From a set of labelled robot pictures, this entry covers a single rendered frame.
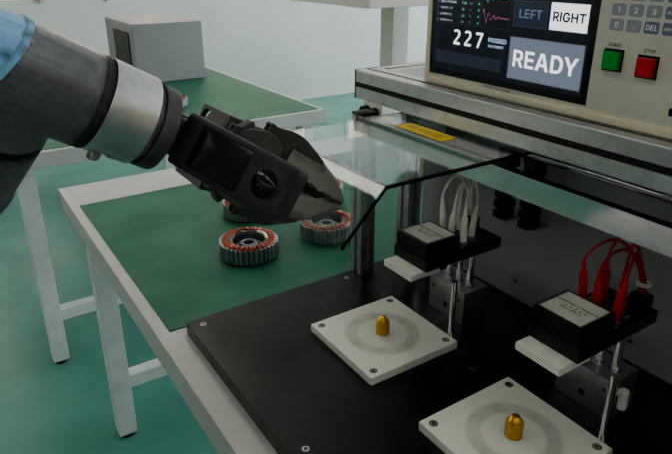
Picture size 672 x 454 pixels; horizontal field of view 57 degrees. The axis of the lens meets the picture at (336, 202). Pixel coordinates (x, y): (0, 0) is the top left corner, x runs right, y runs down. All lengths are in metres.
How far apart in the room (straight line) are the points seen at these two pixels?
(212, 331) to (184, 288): 0.18
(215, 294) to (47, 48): 0.67
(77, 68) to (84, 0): 4.71
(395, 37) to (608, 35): 1.19
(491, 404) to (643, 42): 0.44
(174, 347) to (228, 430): 0.20
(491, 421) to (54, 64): 0.59
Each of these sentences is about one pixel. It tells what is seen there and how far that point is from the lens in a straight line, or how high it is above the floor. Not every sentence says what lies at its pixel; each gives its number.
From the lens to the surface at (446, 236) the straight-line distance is 0.87.
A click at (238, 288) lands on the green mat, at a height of 0.75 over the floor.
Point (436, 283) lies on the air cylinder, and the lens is 0.97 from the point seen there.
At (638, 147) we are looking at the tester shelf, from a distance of 0.67.
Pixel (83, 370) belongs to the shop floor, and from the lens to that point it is 2.28.
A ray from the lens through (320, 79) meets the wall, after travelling 6.07.
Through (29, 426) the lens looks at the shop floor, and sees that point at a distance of 2.12.
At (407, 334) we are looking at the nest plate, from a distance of 0.90.
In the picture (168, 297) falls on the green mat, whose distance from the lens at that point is 1.08.
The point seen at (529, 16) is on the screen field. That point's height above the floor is 1.22.
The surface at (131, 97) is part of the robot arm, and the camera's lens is 0.49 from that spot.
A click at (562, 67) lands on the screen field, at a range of 0.75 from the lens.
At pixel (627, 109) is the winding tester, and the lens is 0.71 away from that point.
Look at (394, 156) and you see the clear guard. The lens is 0.72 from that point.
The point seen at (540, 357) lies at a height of 0.88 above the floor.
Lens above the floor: 1.28
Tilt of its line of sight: 22 degrees down
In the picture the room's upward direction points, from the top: straight up
